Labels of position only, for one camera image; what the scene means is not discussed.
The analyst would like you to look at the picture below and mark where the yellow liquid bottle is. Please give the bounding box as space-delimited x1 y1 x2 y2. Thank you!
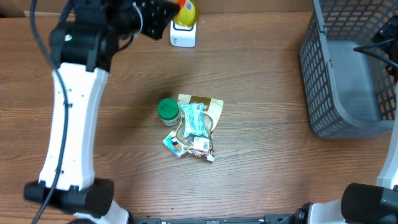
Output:
170 0 199 27

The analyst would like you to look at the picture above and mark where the green lid jar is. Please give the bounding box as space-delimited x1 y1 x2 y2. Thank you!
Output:
157 98 180 126

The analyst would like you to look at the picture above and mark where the brown snack packet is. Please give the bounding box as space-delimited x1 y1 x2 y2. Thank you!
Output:
176 94 224 144

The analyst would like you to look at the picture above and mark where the teal snack bar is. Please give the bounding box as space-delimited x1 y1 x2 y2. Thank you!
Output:
180 103 208 138

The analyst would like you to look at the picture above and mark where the teal tissue pack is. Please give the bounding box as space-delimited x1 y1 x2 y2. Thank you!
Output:
163 131 188 158

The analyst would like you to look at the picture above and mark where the white barcode snack packet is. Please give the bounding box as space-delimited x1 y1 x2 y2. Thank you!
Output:
187 136 215 162

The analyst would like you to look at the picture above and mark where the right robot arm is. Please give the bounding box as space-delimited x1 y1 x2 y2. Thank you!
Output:
284 12 397 223

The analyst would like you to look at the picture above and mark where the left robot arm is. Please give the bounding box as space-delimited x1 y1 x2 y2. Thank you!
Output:
24 0 180 223

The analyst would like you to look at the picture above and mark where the white barcode scanner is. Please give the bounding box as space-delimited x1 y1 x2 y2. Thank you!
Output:
170 22 197 48

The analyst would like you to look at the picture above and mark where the grey plastic basket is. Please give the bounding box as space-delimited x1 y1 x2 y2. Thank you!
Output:
299 0 397 139

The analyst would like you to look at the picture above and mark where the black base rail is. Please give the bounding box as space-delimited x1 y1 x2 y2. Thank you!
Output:
129 214 294 224

